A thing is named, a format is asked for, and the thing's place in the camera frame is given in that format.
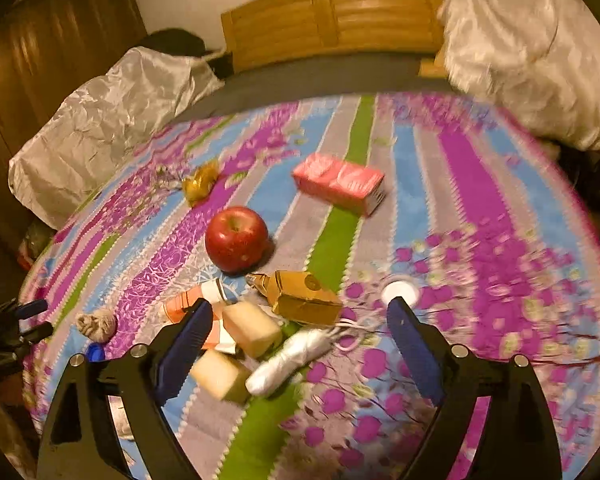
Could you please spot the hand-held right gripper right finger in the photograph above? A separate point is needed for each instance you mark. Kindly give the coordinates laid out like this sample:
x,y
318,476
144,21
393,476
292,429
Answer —
x,y
415,347

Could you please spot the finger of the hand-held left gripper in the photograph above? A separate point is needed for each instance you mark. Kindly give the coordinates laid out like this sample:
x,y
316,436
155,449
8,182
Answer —
x,y
27,334
30,308

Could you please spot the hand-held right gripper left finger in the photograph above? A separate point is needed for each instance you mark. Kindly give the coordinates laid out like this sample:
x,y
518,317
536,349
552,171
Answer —
x,y
190,345

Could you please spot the beige foam block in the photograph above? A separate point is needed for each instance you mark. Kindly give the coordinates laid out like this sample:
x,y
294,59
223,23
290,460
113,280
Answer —
x,y
217,375
250,327

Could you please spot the grey paper ball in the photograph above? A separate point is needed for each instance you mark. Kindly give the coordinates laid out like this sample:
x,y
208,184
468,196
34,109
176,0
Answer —
x,y
97,325

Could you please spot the red white small box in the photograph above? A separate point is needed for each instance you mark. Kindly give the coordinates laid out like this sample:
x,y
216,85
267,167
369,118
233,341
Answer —
x,y
195,300

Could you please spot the white round cap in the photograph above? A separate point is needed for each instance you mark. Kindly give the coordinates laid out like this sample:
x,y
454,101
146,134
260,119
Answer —
x,y
399,291

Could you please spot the dark plastic bag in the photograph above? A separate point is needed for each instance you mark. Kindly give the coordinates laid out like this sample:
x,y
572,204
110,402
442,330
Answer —
x,y
37,240

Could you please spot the blue bottle cap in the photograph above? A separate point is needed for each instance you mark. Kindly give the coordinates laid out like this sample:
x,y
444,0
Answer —
x,y
96,353

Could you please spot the white rolled plastic bag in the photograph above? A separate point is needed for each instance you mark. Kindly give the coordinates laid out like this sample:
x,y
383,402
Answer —
x,y
285,360

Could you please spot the red apple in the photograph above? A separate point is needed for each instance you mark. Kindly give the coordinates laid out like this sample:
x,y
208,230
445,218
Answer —
x,y
235,240

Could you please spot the gold brown carton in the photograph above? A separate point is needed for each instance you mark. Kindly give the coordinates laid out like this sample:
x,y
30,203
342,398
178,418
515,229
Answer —
x,y
300,295

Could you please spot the gold foil wrapper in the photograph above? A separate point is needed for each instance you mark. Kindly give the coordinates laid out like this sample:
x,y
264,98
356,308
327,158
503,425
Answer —
x,y
200,185

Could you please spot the striped floral bedsheet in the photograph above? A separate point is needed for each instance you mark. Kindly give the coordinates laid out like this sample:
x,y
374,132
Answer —
x,y
480,185

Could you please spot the pink carton box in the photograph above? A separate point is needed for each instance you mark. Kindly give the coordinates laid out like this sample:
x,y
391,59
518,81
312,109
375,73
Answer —
x,y
335,180

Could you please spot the brown wooden wardrobe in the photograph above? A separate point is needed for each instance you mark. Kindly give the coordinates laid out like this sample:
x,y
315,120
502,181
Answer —
x,y
45,60

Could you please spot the dark grey bed sheet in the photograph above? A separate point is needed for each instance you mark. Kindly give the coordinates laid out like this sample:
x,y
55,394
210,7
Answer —
x,y
330,80

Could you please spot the black clothing heap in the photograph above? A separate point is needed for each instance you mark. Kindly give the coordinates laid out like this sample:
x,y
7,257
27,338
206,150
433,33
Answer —
x,y
175,40

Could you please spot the wooden bed headboard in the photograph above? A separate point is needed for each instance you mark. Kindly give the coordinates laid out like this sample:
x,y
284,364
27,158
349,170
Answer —
x,y
330,25

